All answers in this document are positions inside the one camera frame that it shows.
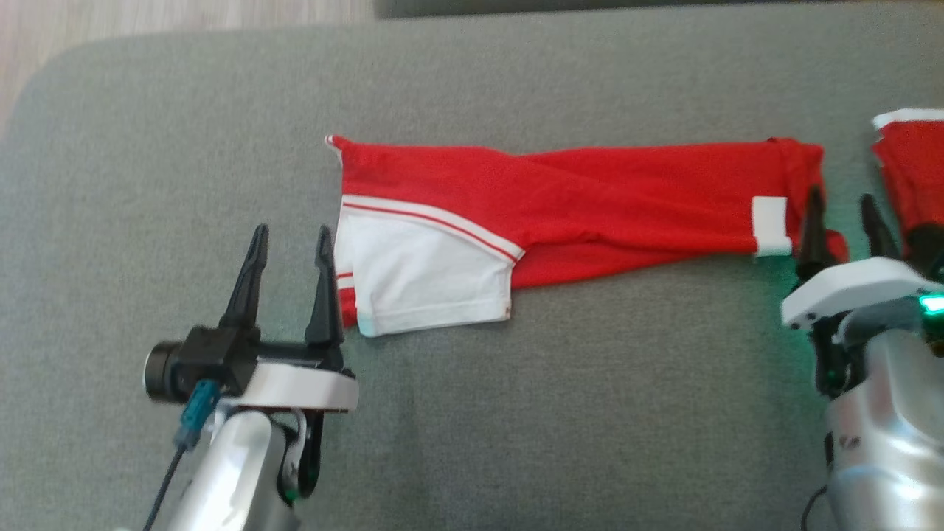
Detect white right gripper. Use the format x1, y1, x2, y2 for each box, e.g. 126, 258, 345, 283
780, 186, 934, 329

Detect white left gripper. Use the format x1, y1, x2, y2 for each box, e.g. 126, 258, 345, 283
218, 223, 360, 412

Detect red Bulls shorts white trim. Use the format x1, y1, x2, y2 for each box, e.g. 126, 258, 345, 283
870, 108, 944, 266

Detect red Bulls jersey white sleeves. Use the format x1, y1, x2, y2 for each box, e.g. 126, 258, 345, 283
324, 134, 849, 339

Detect grey fabric sofa seat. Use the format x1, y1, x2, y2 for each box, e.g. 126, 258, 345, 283
0, 0, 944, 531

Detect grey sofa back cushion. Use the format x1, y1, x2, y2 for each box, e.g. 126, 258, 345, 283
372, 0, 812, 19

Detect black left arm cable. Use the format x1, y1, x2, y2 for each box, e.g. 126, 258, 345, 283
142, 380, 222, 531

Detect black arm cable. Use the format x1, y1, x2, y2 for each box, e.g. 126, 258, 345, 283
802, 483, 830, 531
142, 380, 222, 531

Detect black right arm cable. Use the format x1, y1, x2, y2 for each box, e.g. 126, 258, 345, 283
802, 483, 830, 531

